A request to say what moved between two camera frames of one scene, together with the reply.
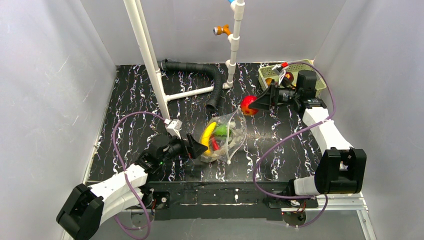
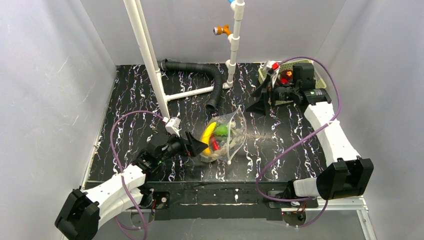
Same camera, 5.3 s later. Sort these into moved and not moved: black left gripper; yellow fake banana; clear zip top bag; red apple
Moved: red apple
Not moved: clear zip top bag; yellow fake banana; black left gripper
